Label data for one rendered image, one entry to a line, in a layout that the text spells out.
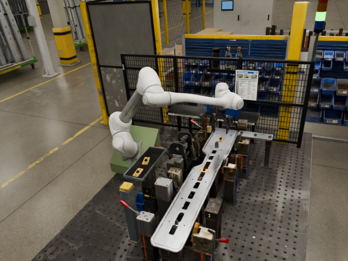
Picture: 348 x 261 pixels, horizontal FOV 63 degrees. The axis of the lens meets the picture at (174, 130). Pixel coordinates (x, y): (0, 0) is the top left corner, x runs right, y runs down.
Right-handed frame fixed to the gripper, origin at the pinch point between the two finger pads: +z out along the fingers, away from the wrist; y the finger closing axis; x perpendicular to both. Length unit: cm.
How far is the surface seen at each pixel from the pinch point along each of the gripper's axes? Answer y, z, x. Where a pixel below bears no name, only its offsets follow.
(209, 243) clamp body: 23, 5, -109
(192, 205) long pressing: 4, 8, -83
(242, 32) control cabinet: -103, 38, 640
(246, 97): 11, -10, 54
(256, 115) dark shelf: 23, 5, 48
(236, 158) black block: 18.5, 10.2, -22.1
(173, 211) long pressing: -5, 9, -92
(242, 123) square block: 14.1, 2.9, 23.5
